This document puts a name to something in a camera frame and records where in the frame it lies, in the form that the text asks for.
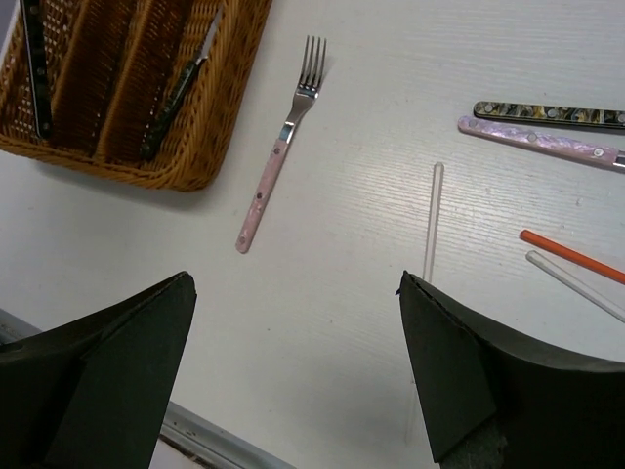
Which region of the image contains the dark handled spoon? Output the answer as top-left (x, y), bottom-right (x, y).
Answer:
top-left (473, 101), bottom-right (624, 130)

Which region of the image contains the pink handled spoon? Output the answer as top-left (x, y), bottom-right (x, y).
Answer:
top-left (457, 116), bottom-right (624, 174)

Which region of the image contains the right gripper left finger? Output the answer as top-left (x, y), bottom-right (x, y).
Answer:
top-left (1, 272), bottom-right (196, 468)

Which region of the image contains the clear chopstick slanted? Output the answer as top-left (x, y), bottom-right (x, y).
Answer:
top-left (525, 250), bottom-right (625, 322)

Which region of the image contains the clear chopstick vertical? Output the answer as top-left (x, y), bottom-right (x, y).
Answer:
top-left (423, 162), bottom-right (444, 282)

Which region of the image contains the dark handled fork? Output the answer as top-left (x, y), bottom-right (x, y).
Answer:
top-left (20, 0), bottom-right (53, 140)

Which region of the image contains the dark handled knife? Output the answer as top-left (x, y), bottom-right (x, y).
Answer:
top-left (140, 5), bottom-right (224, 161)

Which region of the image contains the orange chopstick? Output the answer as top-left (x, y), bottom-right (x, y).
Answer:
top-left (520, 230), bottom-right (624, 284)

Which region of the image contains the wicker cutlery tray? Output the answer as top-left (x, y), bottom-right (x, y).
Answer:
top-left (1, 1), bottom-right (271, 192)

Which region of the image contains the pink handled fork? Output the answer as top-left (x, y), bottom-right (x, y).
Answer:
top-left (235, 36), bottom-right (327, 254)

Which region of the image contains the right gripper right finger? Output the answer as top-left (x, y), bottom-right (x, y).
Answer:
top-left (397, 273), bottom-right (624, 468)

